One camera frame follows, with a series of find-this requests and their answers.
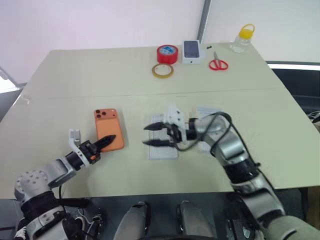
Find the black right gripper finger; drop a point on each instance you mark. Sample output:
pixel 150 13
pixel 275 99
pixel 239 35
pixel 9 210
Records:
pixel 155 126
pixel 157 143

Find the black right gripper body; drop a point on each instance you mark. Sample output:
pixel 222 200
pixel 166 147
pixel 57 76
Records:
pixel 178 136

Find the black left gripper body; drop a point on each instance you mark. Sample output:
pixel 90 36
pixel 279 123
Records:
pixel 90 152

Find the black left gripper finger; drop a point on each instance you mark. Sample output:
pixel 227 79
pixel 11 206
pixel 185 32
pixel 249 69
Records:
pixel 105 145
pixel 106 139

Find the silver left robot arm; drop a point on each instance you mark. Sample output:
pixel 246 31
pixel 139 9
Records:
pixel 32 180

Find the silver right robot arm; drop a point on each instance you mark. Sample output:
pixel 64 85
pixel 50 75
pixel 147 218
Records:
pixel 232 147

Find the white printed phone box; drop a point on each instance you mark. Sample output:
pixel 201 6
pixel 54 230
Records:
pixel 193 53

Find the clear jar yellow lid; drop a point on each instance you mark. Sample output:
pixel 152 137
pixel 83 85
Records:
pixel 242 41

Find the orange smartphone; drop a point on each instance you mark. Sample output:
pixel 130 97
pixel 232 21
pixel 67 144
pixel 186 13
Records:
pixel 109 125

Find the yellow clear tape roll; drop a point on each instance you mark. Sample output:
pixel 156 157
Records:
pixel 156 72

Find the red tape roll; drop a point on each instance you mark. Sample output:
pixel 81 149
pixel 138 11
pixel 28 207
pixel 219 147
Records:
pixel 167 55

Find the grey rounded knee cover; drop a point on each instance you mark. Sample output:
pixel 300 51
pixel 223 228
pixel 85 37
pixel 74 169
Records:
pixel 132 222
pixel 192 220

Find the clear tape scrap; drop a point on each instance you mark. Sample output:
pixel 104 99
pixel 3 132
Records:
pixel 25 99

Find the dark furniture with white edge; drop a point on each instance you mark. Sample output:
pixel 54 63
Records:
pixel 297 80

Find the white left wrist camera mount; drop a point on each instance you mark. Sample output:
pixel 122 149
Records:
pixel 74 140

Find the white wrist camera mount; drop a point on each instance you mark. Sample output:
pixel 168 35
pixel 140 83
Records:
pixel 173 115
pixel 74 140

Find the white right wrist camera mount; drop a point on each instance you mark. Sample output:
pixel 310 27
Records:
pixel 173 115

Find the grey metal frame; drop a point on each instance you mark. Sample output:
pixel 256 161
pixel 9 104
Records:
pixel 7 80

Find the grey window frame post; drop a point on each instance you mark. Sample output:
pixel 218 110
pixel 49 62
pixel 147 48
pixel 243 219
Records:
pixel 203 20

